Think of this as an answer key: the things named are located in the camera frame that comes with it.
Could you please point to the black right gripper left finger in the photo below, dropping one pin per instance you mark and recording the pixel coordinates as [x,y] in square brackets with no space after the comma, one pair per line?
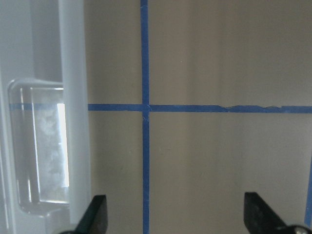
[95,219]

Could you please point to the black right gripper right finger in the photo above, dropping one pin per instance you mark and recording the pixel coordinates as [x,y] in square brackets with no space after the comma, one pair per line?
[260,218]

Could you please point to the clear plastic box lid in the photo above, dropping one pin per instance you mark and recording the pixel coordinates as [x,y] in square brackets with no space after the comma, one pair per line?
[44,136]

